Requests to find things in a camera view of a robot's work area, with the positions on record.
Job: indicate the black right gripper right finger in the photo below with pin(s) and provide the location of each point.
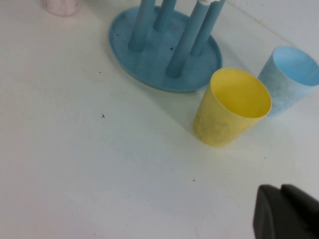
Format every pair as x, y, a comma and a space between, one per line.
304, 216

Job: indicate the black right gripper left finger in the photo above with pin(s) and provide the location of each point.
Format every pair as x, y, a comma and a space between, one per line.
268, 216

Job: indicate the light blue marbled plastic cup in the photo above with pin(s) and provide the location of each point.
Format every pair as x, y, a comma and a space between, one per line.
281, 94

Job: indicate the yellow plastic cup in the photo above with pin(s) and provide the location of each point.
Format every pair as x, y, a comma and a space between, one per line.
219, 127

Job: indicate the blue cup stand white caps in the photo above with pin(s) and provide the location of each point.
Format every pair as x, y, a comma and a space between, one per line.
154, 67

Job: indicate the pink marbled plastic cup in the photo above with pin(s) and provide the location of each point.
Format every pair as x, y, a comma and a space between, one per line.
61, 7

